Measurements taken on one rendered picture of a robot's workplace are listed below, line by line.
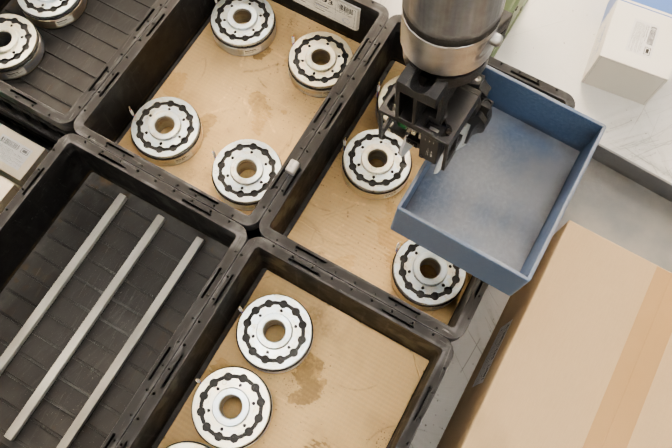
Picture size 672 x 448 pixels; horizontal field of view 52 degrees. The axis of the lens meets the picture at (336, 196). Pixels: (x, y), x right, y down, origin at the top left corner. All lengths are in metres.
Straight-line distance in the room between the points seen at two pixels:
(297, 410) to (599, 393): 0.39
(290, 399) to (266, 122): 0.42
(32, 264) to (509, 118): 0.69
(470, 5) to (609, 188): 0.82
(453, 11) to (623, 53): 0.83
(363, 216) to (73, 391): 0.47
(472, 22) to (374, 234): 0.56
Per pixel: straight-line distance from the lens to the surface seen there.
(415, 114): 0.58
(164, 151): 1.04
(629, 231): 1.25
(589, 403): 0.95
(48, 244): 1.08
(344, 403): 0.96
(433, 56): 0.53
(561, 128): 0.82
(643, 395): 0.98
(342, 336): 0.97
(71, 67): 1.19
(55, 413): 1.02
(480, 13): 0.49
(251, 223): 0.91
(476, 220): 0.78
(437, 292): 0.96
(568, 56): 1.37
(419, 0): 0.49
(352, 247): 1.00
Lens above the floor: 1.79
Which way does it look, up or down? 69 degrees down
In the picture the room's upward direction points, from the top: 4 degrees clockwise
